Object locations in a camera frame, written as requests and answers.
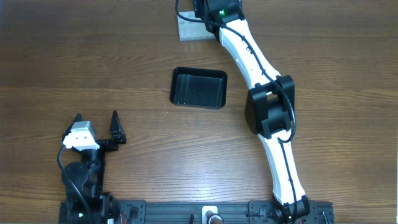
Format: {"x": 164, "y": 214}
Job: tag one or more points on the white test tube rack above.
{"x": 192, "y": 31}

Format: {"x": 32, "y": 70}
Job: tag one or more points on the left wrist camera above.
{"x": 81, "y": 137}

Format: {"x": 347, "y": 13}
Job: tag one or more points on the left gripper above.
{"x": 109, "y": 145}

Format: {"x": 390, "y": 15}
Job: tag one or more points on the black tray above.
{"x": 202, "y": 91}

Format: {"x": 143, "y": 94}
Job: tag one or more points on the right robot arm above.
{"x": 245, "y": 46}

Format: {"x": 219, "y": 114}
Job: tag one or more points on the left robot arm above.
{"x": 77, "y": 174}

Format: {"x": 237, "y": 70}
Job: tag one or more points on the mounting rail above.
{"x": 174, "y": 213}

